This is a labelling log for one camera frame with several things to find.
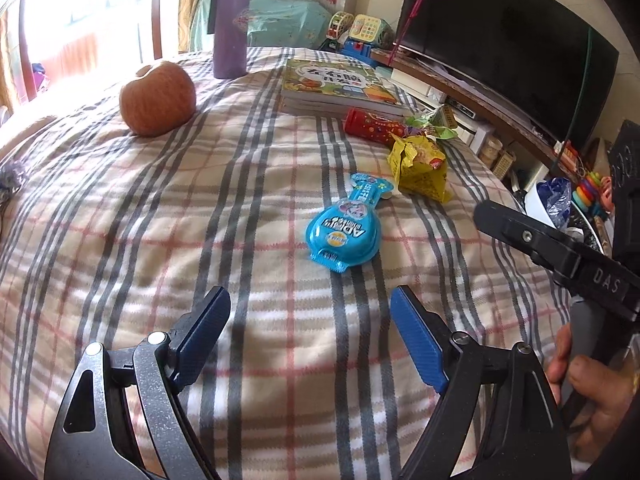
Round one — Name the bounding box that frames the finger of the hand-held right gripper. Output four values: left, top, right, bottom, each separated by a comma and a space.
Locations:
473, 200, 585, 282

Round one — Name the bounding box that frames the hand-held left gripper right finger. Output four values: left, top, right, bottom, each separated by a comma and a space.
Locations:
390, 285, 574, 480

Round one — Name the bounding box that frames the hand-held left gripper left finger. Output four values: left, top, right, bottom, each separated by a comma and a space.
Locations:
44, 286, 232, 480

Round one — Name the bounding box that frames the blue candy packet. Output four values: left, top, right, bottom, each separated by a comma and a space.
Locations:
304, 172, 396, 274

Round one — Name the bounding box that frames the person's right hand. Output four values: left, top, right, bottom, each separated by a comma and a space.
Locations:
545, 322, 640, 463

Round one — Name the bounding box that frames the blue plastic wrapper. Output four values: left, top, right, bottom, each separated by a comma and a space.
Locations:
537, 178, 573, 227

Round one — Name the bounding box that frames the beige tower model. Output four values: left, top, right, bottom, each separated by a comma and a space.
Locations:
492, 152, 517, 179

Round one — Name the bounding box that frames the pink plastic toy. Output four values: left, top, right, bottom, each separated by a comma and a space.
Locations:
600, 177, 619, 217

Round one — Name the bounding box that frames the yellow crumpled carton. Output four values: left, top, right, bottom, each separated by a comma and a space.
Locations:
387, 133, 452, 205

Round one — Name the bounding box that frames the plaid blanket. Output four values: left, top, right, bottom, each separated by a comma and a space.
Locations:
0, 45, 576, 480

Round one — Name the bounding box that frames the green snack wrapper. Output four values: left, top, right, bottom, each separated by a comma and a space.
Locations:
404, 104, 459, 141

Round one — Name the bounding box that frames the white tv cabinet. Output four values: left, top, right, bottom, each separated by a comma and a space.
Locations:
370, 50, 566, 198

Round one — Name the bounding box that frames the red snack tube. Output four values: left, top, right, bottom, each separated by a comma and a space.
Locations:
343, 107, 407, 149

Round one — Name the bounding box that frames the black flat television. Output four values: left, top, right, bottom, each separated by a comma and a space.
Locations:
394, 0, 621, 150

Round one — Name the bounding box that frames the red apple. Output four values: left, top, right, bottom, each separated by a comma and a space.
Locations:
119, 61, 197, 138

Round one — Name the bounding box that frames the illustrated children's book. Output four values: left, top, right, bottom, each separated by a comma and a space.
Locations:
281, 58, 414, 107

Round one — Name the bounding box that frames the blue toy box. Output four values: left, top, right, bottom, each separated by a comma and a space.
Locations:
342, 40, 374, 62

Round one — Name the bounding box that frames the yellow toy cash register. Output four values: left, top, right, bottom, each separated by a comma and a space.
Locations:
348, 14, 396, 49

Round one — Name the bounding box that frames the green wheel toy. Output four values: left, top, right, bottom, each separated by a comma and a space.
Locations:
327, 10, 354, 42

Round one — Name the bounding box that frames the purple thermos bottle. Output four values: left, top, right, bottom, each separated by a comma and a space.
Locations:
208, 0, 253, 80

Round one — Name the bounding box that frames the teal cloth cover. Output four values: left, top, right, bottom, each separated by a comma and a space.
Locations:
190, 0, 334, 54

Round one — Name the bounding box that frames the beige patterned curtain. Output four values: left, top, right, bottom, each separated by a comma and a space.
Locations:
177, 0, 282, 54

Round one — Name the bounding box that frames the wood framed window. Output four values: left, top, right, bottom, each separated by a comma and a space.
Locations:
15, 0, 187, 108

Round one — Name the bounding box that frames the rainbow stacking ring toy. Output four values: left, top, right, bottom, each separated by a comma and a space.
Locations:
572, 170, 609, 217

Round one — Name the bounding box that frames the pink strap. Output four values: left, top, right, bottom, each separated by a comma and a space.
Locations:
394, 0, 442, 67

